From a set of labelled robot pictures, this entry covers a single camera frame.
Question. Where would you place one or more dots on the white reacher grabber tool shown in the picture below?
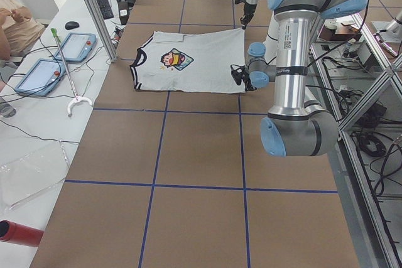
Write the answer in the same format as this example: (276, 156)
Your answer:
(76, 97)

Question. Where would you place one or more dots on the grey aluminium frame post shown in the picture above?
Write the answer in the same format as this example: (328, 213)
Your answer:
(98, 20)

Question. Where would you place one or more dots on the black keyboard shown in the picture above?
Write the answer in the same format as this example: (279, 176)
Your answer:
(105, 9)

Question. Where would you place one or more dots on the black computer mouse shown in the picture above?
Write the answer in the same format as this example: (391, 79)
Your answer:
(71, 25)

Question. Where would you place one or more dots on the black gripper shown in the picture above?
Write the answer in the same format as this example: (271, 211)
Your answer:
(249, 9)
(247, 82)

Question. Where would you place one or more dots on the far blue teach pendant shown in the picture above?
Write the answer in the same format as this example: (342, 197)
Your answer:
(76, 46)

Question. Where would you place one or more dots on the red cylinder bottle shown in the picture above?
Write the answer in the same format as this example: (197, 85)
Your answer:
(15, 233)

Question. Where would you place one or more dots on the black power adapter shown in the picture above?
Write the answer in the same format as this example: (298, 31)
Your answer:
(123, 10)

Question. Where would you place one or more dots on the person in beige shirt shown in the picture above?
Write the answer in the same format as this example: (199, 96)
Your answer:
(19, 30)

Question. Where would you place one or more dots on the near blue teach pendant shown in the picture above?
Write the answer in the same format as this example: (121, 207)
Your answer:
(41, 79)

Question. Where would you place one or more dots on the grey cartoon print t-shirt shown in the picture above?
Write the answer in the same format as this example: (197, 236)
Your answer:
(190, 63)

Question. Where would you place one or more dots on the clear plastic sheet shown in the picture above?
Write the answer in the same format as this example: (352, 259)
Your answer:
(32, 175)

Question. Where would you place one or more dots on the blue teach pendant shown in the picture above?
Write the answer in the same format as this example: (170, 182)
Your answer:
(76, 46)
(41, 79)

